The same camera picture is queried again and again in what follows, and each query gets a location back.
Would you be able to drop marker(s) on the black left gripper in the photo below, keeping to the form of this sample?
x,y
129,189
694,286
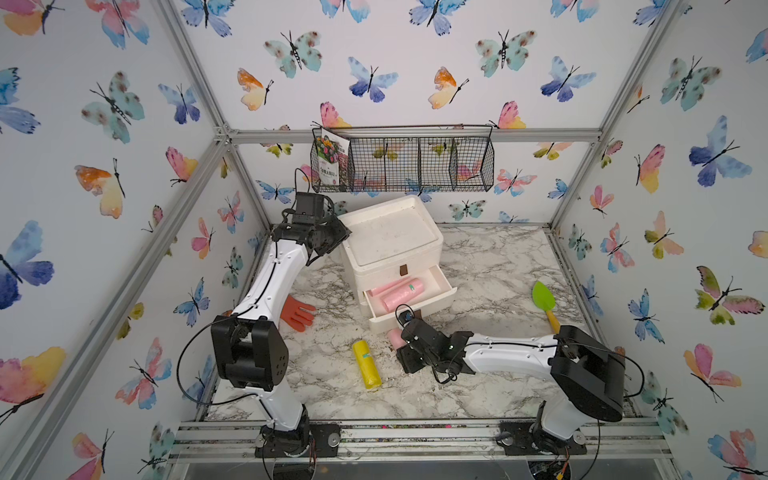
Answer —
x,y
342,233

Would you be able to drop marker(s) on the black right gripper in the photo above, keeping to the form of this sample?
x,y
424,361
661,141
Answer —
x,y
404,359

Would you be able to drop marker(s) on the pink trash bag roll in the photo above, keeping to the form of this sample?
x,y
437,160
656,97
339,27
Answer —
x,y
385,288
403,294
395,338

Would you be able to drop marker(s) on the yellow trash bag roll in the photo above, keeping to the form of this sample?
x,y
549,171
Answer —
x,y
367,366

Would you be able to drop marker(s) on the white top drawer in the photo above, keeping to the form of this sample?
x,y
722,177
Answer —
x,y
368,268

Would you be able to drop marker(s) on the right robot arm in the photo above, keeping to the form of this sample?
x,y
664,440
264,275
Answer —
x,y
590,376

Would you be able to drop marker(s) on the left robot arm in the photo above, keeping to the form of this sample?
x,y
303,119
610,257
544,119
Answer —
x,y
249,350

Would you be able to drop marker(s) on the white three-drawer cabinet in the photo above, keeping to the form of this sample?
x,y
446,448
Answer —
x,y
399,224

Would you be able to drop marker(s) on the red work glove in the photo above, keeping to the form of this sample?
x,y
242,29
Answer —
x,y
296,314

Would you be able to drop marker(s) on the seed packet in basket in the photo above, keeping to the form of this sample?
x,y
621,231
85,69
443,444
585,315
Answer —
x,y
332,153

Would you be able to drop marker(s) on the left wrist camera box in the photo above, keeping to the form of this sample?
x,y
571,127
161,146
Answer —
x,y
312,208

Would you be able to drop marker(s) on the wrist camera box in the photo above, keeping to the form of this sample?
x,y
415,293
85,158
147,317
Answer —
x,y
312,208
404,314

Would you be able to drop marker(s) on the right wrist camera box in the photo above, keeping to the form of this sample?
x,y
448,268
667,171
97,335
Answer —
x,y
404,314

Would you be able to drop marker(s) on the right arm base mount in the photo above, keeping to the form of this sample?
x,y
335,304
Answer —
x,y
534,438

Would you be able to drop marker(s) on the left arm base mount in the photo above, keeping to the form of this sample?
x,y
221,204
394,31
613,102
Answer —
x,y
312,439

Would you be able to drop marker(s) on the black wire wall basket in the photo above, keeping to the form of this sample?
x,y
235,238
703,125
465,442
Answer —
x,y
444,158

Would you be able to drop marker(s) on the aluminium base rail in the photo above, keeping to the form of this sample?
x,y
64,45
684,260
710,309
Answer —
x,y
416,440

